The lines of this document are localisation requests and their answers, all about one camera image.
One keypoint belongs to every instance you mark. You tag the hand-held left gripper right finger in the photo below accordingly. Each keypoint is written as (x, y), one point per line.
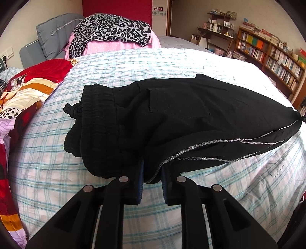
(166, 189)

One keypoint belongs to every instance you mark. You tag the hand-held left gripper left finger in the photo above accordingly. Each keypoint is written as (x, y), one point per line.
(139, 189)

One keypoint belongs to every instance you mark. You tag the black pants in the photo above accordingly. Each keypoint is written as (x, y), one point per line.
(172, 119)

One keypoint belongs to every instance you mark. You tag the plaid bed sheet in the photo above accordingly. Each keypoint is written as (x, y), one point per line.
(71, 167)

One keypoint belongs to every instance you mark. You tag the pink dotted pillow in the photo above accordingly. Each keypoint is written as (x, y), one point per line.
(119, 46)

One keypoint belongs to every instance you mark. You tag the red patterned quilt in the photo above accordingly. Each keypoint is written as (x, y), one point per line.
(21, 95)

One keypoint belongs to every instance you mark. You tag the leopard print cloth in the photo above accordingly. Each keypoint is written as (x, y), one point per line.
(112, 28)

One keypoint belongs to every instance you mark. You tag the wooden desk with shelf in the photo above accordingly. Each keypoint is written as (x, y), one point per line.
(217, 28)

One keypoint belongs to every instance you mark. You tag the wooden bookshelf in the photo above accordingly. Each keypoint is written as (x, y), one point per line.
(270, 52)

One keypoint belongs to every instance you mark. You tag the grey bed headboard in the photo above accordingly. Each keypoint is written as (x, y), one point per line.
(31, 55)

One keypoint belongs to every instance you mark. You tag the grey quilted cushion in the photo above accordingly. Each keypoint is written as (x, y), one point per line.
(57, 31)

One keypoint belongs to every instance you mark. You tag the red headboard panel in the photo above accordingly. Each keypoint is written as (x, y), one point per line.
(117, 9)

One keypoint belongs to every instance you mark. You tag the wall sticker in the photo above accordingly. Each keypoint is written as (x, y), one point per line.
(158, 10)

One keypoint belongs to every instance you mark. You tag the wall socket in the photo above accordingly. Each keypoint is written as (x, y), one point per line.
(7, 53)

